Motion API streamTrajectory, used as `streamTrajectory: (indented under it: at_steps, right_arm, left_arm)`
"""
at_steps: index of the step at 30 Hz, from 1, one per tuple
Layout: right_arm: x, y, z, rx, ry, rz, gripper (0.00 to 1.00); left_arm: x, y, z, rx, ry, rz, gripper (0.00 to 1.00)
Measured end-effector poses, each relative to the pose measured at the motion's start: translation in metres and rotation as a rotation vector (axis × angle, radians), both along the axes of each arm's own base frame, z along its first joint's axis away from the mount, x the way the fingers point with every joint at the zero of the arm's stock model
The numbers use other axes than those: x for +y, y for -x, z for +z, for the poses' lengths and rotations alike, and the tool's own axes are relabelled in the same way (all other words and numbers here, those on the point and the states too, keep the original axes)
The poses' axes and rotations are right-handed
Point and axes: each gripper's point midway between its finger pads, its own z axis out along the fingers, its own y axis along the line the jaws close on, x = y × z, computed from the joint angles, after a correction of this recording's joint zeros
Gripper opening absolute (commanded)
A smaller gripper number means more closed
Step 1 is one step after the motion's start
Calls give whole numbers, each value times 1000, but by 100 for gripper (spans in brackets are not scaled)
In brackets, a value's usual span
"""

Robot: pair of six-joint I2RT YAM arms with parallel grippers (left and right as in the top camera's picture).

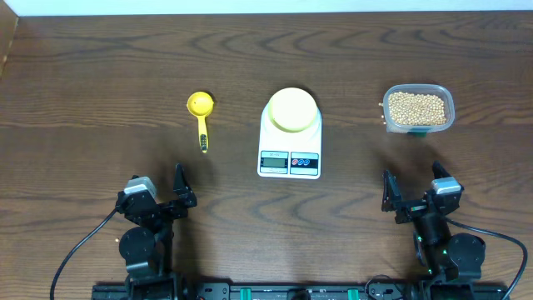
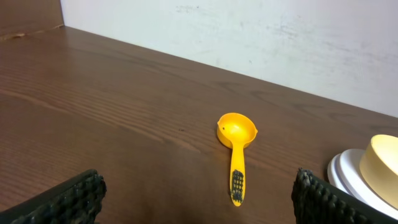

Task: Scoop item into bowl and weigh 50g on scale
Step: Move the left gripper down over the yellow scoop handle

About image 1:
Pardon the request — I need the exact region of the white digital kitchen scale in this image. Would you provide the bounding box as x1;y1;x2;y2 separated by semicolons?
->
257;104;322;180

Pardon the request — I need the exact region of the yellow plastic bowl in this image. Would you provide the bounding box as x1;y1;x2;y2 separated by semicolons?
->
267;87;318;133

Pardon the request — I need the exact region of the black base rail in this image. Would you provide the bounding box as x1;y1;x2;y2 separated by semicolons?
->
90;281;506;300

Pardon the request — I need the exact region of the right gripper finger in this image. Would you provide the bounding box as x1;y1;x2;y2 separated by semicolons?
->
381;170;402;211
431;161;451;179

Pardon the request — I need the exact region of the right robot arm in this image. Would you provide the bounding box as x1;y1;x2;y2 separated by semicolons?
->
381;161;486;299

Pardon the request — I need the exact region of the left black cable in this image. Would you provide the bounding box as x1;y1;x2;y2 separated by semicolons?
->
49;207;120;300

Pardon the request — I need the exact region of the yellow measuring scoop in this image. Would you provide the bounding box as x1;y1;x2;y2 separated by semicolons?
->
187;92;214;153

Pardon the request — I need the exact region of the clear container of soybeans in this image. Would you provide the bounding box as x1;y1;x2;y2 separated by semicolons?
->
381;84;456;136

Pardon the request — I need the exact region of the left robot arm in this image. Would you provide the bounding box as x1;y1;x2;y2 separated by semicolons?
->
116;164;197;300

